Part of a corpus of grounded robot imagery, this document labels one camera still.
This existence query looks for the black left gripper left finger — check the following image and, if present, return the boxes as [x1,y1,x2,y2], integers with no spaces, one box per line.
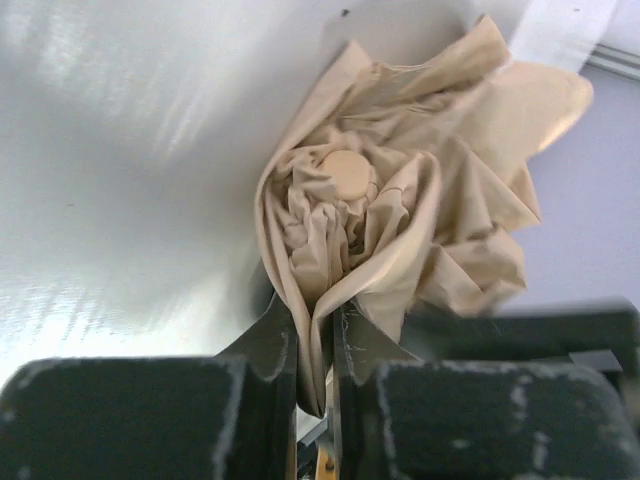
[1,298,298,479]

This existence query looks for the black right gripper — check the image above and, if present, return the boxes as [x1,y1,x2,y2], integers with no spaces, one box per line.
[400,302,639,400]

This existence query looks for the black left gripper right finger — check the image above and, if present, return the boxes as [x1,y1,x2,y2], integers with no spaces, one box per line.
[332,302,639,479]

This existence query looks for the beige folding umbrella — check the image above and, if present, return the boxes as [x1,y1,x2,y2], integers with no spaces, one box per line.
[255,16,594,417]

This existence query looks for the aluminium right side rail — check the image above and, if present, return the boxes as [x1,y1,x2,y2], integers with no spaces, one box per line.
[587,44,640,81]

